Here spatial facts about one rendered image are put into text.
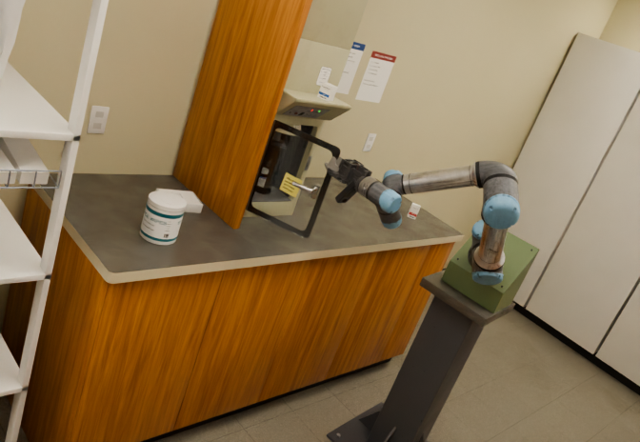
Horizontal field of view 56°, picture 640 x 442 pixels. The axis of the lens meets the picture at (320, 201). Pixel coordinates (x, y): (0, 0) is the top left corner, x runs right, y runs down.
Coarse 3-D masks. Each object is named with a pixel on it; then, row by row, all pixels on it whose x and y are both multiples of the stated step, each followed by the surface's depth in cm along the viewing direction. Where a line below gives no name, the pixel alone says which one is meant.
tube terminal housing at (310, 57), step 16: (304, 48) 230; (320, 48) 236; (336, 48) 242; (304, 64) 234; (320, 64) 240; (336, 64) 246; (288, 80) 233; (304, 80) 238; (336, 80) 250; (320, 128) 258
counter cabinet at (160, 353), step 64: (64, 256) 206; (384, 256) 291; (448, 256) 337; (64, 320) 206; (128, 320) 201; (192, 320) 222; (256, 320) 248; (320, 320) 280; (384, 320) 323; (64, 384) 207; (128, 384) 215; (192, 384) 240; (256, 384) 271; (320, 384) 323
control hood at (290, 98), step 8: (288, 96) 227; (296, 96) 228; (304, 96) 232; (312, 96) 238; (280, 104) 230; (288, 104) 227; (296, 104) 228; (304, 104) 230; (312, 104) 232; (320, 104) 234; (328, 104) 237; (336, 104) 241; (344, 104) 246; (280, 112) 233; (328, 112) 246; (336, 112) 248; (344, 112) 250
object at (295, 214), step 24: (288, 144) 235; (312, 144) 231; (264, 168) 241; (288, 168) 237; (312, 168) 233; (264, 192) 243; (312, 192) 236; (264, 216) 246; (288, 216) 242; (312, 216) 238
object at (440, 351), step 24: (432, 312) 264; (456, 312) 256; (432, 336) 264; (456, 336) 257; (408, 360) 273; (432, 360) 265; (456, 360) 263; (408, 384) 274; (432, 384) 266; (384, 408) 283; (408, 408) 275; (432, 408) 272; (336, 432) 291; (360, 432) 297; (384, 432) 284; (408, 432) 276
